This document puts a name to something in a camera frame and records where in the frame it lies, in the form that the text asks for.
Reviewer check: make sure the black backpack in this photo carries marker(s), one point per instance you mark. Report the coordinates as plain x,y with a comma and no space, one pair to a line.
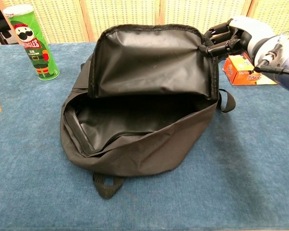
147,149

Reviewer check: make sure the blue felt table cover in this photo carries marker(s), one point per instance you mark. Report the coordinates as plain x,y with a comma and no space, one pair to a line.
26,156

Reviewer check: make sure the green Pringles can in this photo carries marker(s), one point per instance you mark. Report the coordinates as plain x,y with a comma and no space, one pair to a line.
36,50

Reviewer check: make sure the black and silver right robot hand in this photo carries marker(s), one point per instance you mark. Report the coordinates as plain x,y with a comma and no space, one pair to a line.
245,26

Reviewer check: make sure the orange wafer roll box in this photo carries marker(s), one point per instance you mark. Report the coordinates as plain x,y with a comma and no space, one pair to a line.
240,72

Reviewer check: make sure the woven bamboo folding screen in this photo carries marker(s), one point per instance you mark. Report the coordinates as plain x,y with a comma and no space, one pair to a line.
122,14

